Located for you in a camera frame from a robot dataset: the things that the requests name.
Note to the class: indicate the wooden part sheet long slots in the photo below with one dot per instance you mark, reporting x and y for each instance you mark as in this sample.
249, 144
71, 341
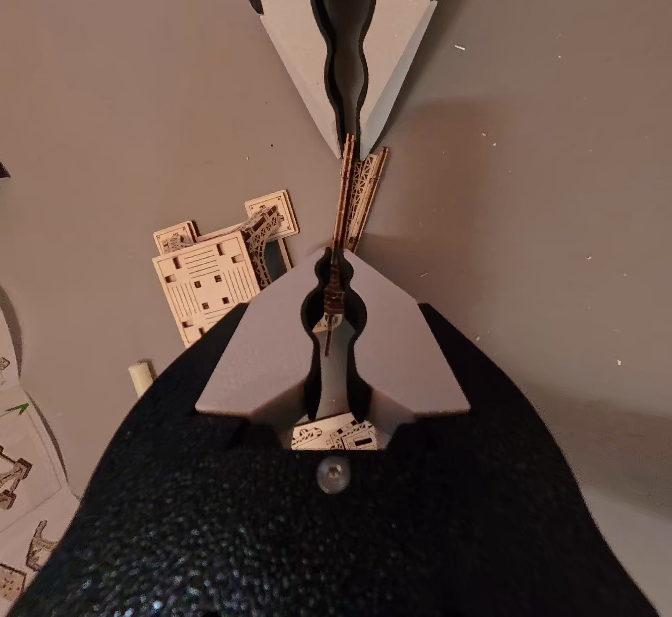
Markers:
336, 436

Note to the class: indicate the wooden tower base model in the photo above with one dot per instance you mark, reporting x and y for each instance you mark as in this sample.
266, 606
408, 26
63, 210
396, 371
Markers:
210, 281

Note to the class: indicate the grey desk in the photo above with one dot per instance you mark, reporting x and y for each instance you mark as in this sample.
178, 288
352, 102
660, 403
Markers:
525, 208

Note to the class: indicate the assembly diagram instruction sheet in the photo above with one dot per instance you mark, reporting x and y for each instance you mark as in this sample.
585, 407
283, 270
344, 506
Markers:
26, 470

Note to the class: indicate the wooden tower spire assembly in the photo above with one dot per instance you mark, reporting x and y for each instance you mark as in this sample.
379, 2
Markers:
336, 281

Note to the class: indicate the small pale wax stick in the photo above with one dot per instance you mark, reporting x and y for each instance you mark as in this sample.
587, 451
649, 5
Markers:
140, 378

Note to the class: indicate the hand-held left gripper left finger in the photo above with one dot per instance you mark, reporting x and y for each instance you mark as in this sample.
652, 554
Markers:
257, 360

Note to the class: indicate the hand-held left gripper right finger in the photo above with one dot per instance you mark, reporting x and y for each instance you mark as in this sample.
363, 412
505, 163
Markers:
414, 360

